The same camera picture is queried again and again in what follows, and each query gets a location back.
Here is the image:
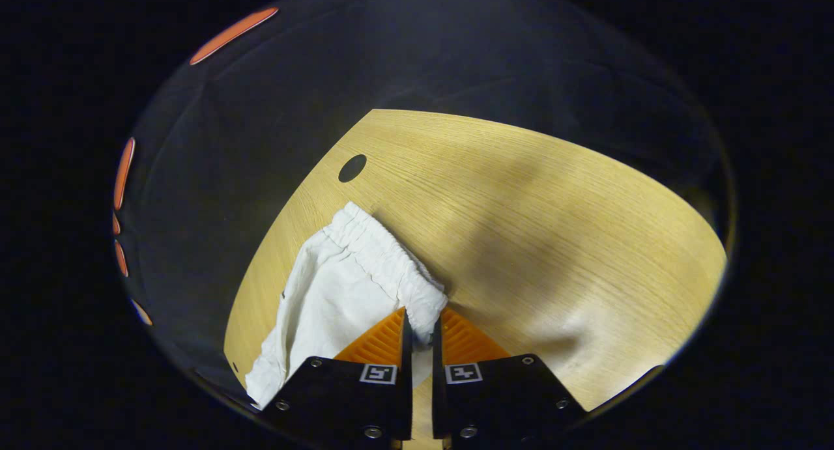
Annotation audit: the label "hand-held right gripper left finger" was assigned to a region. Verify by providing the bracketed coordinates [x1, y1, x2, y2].
[259, 307, 414, 447]

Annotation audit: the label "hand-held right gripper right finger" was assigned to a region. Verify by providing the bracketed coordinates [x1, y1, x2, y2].
[431, 307, 588, 449]

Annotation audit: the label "white jeans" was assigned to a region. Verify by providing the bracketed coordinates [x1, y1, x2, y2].
[244, 201, 449, 410]

